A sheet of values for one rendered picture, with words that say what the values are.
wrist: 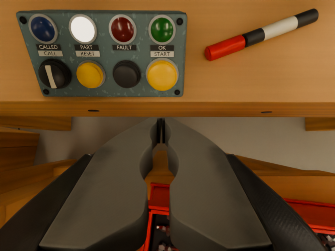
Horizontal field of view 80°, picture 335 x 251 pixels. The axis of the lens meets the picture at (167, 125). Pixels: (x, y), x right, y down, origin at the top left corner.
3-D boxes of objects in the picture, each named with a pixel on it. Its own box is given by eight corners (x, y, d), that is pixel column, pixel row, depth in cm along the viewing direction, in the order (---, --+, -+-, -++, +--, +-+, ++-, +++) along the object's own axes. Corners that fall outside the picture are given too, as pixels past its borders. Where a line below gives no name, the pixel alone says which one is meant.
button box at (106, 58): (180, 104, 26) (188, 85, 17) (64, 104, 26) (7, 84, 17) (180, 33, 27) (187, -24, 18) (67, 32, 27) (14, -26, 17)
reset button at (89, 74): (105, 85, 21) (102, 89, 20) (82, 85, 21) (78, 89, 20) (101, 61, 19) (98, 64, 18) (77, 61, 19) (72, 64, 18)
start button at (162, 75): (176, 88, 21) (176, 92, 20) (148, 87, 21) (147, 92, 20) (177, 59, 19) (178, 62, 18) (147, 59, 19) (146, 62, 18)
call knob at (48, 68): (72, 86, 21) (67, 90, 20) (47, 86, 21) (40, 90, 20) (66, 60, 19) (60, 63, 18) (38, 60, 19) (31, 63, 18)
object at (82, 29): (97, 43, 19) (92, 35, 17) (74, 43, 19) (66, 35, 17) (98, 24, 19) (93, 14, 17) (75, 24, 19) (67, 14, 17)
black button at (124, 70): (139, 85, 21) (138, 89, 20) (116, 85, 21) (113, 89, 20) (138, 62, 19) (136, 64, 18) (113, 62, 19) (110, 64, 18)
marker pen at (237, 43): (305, 13, 24) (316, 4, 22) (311, 25, 23) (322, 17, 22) (202, 51, 23) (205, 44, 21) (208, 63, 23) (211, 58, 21)
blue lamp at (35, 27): (60, 43, 19) (51, 35, 17) (36, 43, 19) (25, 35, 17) (60, 23, 19) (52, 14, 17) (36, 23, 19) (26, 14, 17)
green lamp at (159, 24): (174, 44, 19) (174, 36, 17) (150, 44, 19) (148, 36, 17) (174, 24, 19) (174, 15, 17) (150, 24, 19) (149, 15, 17)
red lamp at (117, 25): (136, 44, 19) (133, 36, 17) (112, 43, 19) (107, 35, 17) (136, 24, 19) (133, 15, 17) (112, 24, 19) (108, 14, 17)
